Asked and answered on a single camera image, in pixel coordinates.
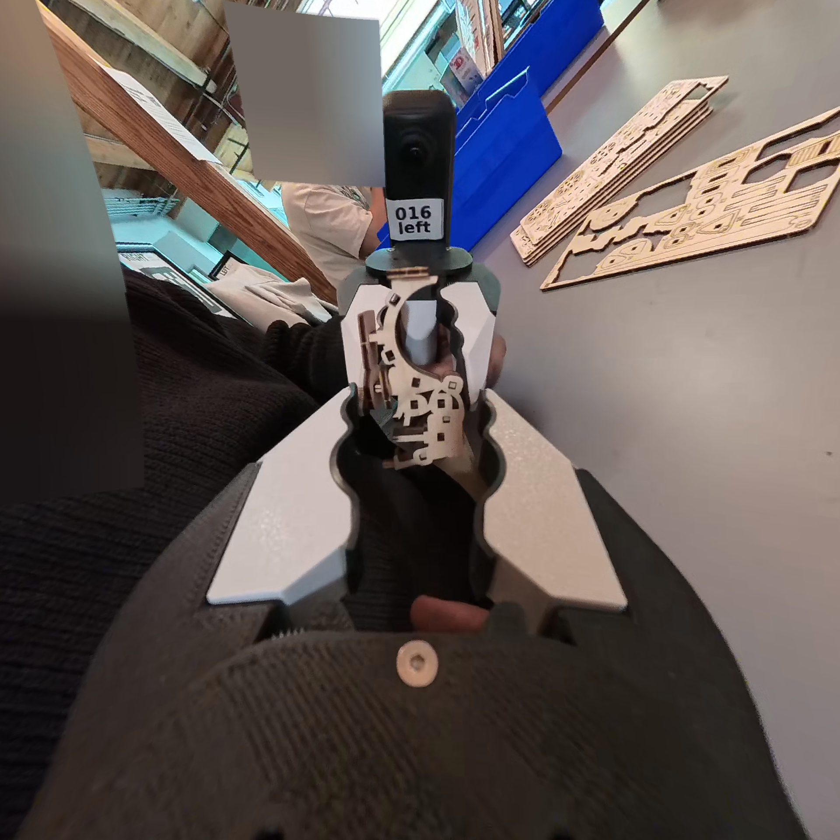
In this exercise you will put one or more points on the small framed sign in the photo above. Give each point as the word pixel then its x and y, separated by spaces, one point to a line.
pixel 229 266

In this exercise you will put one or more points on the black framed poster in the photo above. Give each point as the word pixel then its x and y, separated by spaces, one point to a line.
pixel 170 272

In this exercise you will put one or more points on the wooden beam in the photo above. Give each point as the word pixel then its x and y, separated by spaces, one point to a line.
pixel 216 197

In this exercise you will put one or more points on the tall cardboard box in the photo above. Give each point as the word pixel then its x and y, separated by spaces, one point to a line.
pixel 482 26

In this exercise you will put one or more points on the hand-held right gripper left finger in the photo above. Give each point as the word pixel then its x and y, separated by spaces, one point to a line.
pixel 289 525

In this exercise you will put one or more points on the wooden part sheet with cutouts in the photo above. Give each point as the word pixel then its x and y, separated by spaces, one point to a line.
pixel 623 256

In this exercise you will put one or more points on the long blue plastic bin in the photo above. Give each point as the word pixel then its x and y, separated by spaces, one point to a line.
pixel 564 26

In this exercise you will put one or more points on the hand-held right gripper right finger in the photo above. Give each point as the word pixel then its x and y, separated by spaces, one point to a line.
pixel 551 525

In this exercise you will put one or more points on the wooden puzzle model assembly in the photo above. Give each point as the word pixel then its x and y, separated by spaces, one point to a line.
pixel 420 400

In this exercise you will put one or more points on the person's left hand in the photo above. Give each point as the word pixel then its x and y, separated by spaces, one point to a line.
pixel 499 358

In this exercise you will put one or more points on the person's right hand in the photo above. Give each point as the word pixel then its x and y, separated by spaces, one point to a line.
pixel 449 613

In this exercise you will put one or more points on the white red printed box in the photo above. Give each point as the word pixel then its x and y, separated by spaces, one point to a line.
pixel 459 79

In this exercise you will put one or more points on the stack of wooden part sheets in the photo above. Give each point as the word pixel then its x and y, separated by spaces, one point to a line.
pixel 610 184

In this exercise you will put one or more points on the grey cloth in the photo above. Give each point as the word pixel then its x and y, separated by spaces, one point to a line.
pixel 275 298

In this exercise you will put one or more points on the white paper notice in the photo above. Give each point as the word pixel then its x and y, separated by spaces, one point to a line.
pixel 164 115

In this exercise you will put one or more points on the small blue plastic bin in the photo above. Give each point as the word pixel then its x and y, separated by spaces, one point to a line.
pixel 505 164

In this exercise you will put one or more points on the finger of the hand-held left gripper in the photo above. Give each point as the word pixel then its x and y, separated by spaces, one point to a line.
pixel 476 328
pixel 351 328

